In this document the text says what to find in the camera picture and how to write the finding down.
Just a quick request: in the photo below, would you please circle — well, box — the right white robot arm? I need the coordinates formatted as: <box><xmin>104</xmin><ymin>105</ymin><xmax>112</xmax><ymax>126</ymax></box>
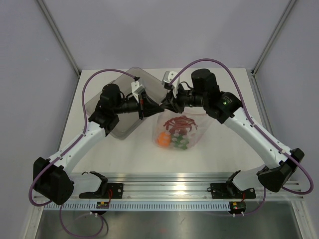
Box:
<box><xmin>161</xmin><ymin>69</ymin><xmax>305</xmax><ymax>197</ymax></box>

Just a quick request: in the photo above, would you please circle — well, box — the left aluminium frame post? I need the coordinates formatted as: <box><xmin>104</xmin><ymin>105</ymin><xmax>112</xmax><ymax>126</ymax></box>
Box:
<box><xmin>35</xmin><ymin>0</ymin><xmax>81</xmax><ymax>78</ymax></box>

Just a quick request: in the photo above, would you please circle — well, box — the aluminium frame post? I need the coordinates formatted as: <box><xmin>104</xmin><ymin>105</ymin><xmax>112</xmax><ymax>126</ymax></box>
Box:
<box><xmin>251</xmin><ymin>0</ymin><xmax>298</xmax><ymax>77</ymax></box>
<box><xmin>35</xmin><ymin>0</ymin><xmax>81</xmax><ymax>78</ymax></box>

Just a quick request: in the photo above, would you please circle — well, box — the green bell pepper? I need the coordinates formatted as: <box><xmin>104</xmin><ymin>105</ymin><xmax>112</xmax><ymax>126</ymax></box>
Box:
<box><xmin>170</xmin><ymin>133</ymin><xmax>189</xmax><ymax>150</ymax></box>

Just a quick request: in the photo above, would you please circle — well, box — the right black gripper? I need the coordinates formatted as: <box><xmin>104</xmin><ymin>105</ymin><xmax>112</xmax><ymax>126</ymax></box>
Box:
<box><xmin>160</xmin><ymin>83</ymin><xmax>207</xmax><ymax>114</ymax></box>

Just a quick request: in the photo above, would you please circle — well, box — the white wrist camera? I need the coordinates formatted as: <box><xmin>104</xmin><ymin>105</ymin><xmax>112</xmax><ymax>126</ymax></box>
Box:
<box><xmin>161</xmin><ymin>71</ymin><xmax>180</xmax><ymax>98</ymax></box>
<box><xmin>131</xmin><ymin>77</ymin><xmax>145</xmax><ymax>102</ymax></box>

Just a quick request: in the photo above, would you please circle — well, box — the right aluminium frame post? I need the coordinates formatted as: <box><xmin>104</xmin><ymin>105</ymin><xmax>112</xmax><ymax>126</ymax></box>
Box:
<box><xmin>251</xmin><ymin>0</ymin><xmax>298</xmax><ymax>77</ymax></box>

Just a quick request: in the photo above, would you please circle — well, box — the aluminium mounting rail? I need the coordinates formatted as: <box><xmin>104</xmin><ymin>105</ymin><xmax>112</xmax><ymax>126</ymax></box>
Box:
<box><xmin>71</xmin><ymin>173</ymin><xmax>303</xmax><ymax>201</ymax></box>

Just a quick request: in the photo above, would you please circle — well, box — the orange fruit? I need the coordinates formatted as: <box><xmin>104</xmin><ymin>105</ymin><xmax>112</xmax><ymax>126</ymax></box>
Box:
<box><xmin>156</xmin><ymin>132</ymin><xmax>171</xmax><ymax>147</ymax></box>

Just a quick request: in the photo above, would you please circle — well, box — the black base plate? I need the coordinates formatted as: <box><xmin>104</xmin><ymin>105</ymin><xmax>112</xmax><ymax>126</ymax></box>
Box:
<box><xmin>207</xmin><ymin>182</ymin><xmax>256</xmax><ymax>199</ymax></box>
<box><xmin>79</xmin><ymin>183</ymin><xmax>124</xmax><ymax>199</ymax></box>

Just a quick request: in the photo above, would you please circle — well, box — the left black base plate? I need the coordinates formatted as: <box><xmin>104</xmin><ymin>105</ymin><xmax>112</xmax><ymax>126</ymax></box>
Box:
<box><xmin>79</xmin><ymin>183</ymin><xmax>124</xmax><ymax>199</ymax></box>

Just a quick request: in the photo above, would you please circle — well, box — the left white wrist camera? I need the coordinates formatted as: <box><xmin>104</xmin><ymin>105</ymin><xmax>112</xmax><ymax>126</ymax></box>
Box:
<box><xmin>131</xmin><ymin>77</ymin><xmax>145</xmax><ymax>102</ymax></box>

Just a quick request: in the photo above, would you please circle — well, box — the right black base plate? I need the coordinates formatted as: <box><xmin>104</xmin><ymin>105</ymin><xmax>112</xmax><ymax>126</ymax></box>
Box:
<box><xmin>207</xmin><ymin>182</ymin><xmax>256</xmax><ymax>199</ymax></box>

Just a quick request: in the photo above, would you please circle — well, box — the white slotted cable duct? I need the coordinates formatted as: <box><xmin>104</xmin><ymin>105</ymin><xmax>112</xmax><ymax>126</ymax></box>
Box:
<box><xmin>44</xmin><ymin>201</ymin><xmax>230</xmax><ymax>212</ymax></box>

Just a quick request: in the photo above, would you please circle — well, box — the red toy lobster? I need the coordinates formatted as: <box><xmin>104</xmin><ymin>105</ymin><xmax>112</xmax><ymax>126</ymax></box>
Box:
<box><xmin>163</xmin><ymin>116</ymin><xmax>198</xmax><ymax>135</ymax></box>

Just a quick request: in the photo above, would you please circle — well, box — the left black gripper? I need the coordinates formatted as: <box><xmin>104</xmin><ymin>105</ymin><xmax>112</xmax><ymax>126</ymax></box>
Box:
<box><xmin>113</xmin><ymin>91</ymin><xmax>164</xmax><ymax>120</ymax></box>

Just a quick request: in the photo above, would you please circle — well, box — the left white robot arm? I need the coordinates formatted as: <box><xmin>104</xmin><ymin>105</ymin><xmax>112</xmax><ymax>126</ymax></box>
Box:
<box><xmin>28</xmin><ymin>81</ymin><xmax>164</xmax><ymax>206</ymax></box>

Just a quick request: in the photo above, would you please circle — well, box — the clear zip top bag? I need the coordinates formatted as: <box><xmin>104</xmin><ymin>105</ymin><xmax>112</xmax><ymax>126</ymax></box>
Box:
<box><xmin>153</xmin><ymin>110</ymin><xmax>213</xmax><ymax>150</ymax></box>

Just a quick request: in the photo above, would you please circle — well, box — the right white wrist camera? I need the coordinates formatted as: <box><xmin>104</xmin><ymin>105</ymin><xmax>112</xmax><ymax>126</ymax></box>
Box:
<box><xmin>161</xmin><ymin>71</ymin><xmax>180</xmax><ymax>98</ymax></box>

